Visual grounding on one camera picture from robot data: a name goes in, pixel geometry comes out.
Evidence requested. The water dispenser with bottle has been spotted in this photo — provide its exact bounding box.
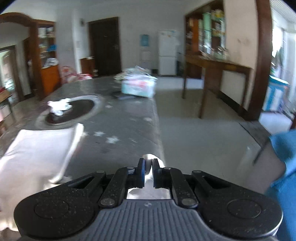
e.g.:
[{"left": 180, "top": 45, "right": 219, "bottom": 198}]
[{"left": 140, "top": 34, "right": 151, "bottom": 69}]

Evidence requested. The floral patterned cloth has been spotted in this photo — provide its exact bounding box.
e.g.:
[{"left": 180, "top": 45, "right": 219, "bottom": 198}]
[{"left": 113, "top": 66, "right": 152, "bottom": 81}]

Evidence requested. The white refrigerator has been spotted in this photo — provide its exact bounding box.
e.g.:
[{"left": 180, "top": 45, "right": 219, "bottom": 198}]
[{"left": 158, "top": 30, "right": 180, "bottom": 76}]

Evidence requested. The dark wooden door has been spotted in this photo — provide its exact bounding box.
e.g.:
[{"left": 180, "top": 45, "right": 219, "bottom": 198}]
[{"left": 88, "top": 17, "right": 121, "bottom": 77}]

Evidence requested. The brown wooden shelf cabinet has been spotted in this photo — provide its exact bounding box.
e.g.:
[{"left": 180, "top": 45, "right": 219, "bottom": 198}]
[{"left": 23, "top": 20, "right": 61, "bottom": 99}]

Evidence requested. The cream fleece garment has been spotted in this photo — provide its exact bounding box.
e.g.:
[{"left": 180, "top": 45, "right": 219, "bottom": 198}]
[{"left": 1, "top": 123, "right": 163, "bottom": 231}]

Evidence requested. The small white baby garment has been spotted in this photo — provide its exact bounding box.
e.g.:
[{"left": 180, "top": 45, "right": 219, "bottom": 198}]
[{"left": 47, "top": 98, "right": 72, "bottom": 116}]

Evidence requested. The tissue pack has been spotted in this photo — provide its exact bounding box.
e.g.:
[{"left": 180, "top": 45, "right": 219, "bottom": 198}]
[{"left": 121, "top": 75, "right": 158, "bottom": 98}]

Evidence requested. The black flat remote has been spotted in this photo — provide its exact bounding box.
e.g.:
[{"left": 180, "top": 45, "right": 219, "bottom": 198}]
[{"left": 111, "top": 91, "right": 136, "bottom": 100}]

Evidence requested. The pink play tent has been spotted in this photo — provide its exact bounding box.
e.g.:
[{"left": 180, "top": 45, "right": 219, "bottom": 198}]
[{"left": 60, "top": 66, "right": 92, "bottom": 84}]

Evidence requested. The wooden wall display cabinet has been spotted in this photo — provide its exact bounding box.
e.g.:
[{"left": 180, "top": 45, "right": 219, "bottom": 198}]
[{"left": 185, "top": 1, "right": 227, "bottom": 59}]

